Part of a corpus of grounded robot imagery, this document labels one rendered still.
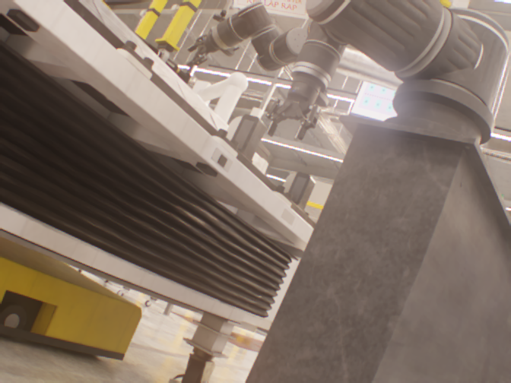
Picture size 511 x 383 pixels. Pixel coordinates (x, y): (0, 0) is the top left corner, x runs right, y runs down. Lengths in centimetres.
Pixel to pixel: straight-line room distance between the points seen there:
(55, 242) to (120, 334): 87
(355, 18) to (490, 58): 33
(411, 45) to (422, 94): 11
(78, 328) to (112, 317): 17
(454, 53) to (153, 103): 69
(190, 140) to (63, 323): 88
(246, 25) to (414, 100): 103
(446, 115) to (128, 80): 69
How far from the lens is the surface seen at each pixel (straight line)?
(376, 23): 114
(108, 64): 123
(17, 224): 138
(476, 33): 129
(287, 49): 193
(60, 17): 114
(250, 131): 179
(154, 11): 300
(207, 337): 230
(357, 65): 206
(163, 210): 194
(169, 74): 168
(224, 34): 215
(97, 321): 214
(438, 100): 119
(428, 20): 118
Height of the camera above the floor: 48
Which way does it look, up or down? 11 degrees up
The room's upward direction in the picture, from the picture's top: 25 degrees clockwise
